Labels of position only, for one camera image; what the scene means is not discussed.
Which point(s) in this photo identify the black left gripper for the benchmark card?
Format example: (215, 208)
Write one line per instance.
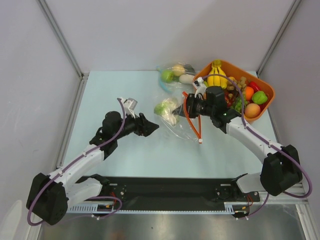
(143, 127)

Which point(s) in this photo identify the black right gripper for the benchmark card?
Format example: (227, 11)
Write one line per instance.
(190, 106)

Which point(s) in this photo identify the white green napa cabbage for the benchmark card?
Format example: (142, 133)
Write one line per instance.
(165, 110)

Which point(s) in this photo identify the red zip clear bag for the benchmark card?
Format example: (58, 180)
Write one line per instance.
(187, 128)

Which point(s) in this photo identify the brown longan bunch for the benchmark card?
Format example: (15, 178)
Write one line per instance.
(241, 83)

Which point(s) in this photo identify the green fake cabbage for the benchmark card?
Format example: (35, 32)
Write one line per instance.
(259, 98)

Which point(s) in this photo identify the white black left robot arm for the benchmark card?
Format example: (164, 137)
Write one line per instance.
(51, 195)

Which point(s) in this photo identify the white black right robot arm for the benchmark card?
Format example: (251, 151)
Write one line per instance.
(280, 164)

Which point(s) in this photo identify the white fake egg in bag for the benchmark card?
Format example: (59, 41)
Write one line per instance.
(186, 79)

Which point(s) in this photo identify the blue zip clear bag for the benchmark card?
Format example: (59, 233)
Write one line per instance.
(175, 84)

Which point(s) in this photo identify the yellow fake fruit in bag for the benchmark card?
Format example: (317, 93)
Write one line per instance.
(178, 70)

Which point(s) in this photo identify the green fake apple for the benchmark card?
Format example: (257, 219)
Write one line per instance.
(167, 76)

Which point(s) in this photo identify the orange fake fruit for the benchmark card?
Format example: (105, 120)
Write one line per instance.
(249, 92)

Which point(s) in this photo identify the peach fake fruit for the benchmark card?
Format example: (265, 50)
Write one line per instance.
(252, 110)

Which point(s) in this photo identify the yellow banana bunch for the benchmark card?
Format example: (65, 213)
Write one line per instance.
(216, 74)

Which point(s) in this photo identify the green grape bunch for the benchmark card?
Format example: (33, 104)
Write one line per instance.
(237, 105)

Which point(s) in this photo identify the orange plastic tub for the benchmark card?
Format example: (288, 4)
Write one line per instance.
(237, 73)

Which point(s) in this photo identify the red chili pepper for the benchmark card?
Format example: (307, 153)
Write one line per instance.
(254, 86)

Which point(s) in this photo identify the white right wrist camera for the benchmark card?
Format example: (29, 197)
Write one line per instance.
(200, 86)

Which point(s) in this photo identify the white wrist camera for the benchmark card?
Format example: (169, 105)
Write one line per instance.
(129, 105)
(200, 86)

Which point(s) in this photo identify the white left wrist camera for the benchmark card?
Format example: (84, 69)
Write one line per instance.
(129, 105)

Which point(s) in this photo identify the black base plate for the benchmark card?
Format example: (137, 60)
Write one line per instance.
(158, 191)

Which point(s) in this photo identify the aluminium frame post left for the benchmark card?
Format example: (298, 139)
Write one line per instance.
(53, 23)

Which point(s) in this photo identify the aluminium frame post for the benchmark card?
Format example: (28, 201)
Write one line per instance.
(279, 34)
(53, 23)

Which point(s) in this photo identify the white cable duct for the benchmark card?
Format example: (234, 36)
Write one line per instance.
(99, 208)

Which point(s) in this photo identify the aluminium frame post right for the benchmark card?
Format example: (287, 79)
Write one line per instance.
(279, 34)

